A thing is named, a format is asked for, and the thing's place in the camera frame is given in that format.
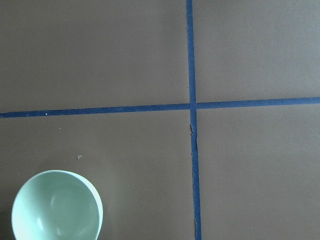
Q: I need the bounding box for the green bowl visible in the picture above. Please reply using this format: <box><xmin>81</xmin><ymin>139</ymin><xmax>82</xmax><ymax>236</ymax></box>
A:
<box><xmin>11</xmin><ymin>170</ymin><xmax>104</xmax><ymax>240</ymax></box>

